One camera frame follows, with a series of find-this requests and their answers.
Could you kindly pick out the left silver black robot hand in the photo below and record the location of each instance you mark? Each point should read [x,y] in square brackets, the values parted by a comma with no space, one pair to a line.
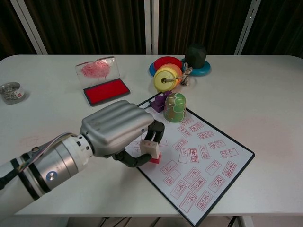
[116,127]

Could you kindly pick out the red ink pad case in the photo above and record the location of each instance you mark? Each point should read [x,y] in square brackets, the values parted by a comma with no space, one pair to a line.
[106,92]

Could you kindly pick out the white and red stamp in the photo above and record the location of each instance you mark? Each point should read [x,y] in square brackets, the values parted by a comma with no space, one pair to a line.
[150,149]

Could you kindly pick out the black clipboard with stamped paper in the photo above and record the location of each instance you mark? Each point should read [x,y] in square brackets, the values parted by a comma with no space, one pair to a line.
[201,153]

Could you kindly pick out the dark pleated curtain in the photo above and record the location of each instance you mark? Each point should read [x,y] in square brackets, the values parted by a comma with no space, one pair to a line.
[94,23]

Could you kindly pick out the green patterned cup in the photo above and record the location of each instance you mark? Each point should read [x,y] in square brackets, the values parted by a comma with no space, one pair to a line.
[175,108]

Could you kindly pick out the clear round paper clip box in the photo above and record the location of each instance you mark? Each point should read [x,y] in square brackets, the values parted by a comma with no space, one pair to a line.
[11,93]

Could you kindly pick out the black cup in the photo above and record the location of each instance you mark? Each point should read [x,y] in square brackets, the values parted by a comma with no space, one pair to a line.
[195,55]

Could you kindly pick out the white frame post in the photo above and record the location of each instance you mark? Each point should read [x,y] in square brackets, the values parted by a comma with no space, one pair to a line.
[247,26]
[28,26]
[151,26]

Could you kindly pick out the purple stamp block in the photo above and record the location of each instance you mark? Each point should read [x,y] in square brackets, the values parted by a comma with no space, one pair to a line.
[158,104]

